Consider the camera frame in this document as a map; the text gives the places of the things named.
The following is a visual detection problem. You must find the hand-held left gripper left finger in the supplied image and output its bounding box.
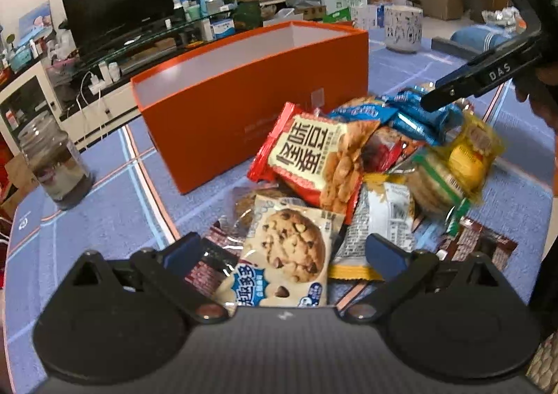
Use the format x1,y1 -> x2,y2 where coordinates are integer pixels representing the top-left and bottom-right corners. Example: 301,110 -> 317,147
65,232 -> 230,326

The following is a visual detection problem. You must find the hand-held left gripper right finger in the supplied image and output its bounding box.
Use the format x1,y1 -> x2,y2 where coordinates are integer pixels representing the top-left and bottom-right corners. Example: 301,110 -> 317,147
344,233 -> 507,325

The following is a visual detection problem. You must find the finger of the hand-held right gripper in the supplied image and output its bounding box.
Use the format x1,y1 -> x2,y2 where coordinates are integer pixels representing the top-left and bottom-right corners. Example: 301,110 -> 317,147
420,34 -> 543,114

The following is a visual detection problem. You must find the brown snack packet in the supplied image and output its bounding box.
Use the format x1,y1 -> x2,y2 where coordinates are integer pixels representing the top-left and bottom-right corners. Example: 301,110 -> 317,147
435,215 -> 519,273
184,224 -> 246,291

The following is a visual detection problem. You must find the white and yellow snack packet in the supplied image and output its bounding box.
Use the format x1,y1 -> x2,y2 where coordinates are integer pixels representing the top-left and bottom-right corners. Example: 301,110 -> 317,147
328,173 -> 420,281

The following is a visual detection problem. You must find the clear packet with brown bar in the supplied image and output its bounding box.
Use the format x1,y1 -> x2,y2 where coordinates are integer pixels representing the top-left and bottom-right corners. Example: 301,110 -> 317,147
218,185 -> 291,246

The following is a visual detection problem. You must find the blue snack packet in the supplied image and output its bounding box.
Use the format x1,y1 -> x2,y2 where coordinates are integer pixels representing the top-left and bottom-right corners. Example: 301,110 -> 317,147
328,101 -> 399,124
384,89 -> 463,147

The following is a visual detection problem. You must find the yellow cake packet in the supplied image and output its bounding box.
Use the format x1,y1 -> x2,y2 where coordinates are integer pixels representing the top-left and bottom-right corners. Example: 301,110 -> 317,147
436,111 -> 507,205

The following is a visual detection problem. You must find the green-edged round cracker packet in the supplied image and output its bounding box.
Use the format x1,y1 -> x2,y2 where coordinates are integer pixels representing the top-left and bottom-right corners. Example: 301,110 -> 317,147
392,145 -> 472,238

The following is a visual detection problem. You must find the chocolate chip cookie packet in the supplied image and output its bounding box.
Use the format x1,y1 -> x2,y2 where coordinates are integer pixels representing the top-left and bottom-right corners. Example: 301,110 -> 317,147
213,194 -> 346,310

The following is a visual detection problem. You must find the dark red snack packet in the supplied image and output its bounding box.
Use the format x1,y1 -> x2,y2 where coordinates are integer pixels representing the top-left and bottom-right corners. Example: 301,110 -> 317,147
361,126 -> 424,175

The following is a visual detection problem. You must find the red bean snack packet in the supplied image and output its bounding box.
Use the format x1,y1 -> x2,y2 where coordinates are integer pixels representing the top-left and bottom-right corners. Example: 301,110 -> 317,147
247,102 -> 381,224

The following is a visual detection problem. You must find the orange cardboard box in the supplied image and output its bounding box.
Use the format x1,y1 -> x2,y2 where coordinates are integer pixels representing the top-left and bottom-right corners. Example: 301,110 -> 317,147
131,20 -> 370,195

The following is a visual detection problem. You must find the person's right hand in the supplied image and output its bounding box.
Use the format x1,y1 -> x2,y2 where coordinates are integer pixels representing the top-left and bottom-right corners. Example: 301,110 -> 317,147
512,65 -> 558,133

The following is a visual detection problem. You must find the blue striped bag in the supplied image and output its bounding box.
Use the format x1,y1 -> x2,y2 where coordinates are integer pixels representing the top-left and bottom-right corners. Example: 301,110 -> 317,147
449,24 -> 524,58

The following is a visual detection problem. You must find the blue lined table mat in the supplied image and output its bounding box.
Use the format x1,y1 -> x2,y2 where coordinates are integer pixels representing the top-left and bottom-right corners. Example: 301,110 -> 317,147
3,38 -> 555,394

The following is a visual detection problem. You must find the white printed ceramic pot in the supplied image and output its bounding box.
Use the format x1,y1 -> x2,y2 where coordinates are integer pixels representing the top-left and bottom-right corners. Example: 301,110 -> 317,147
384,6 -> 424,54

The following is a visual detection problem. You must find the glass jar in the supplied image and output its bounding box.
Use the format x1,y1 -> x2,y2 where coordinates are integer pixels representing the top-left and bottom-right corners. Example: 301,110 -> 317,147
17,116 -> 95,211

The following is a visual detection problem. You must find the white power strip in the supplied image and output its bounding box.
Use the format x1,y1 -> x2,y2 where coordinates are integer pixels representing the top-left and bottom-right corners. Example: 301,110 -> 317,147
86,75 -> 111,96

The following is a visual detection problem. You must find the glass television stand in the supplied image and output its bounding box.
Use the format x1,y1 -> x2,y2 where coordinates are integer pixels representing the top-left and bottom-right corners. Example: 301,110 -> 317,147
44,6 -> 262,120

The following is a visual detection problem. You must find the white glass-door cabinet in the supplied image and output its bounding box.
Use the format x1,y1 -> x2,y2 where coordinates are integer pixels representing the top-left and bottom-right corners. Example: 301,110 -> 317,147
0,60 -> 84,153

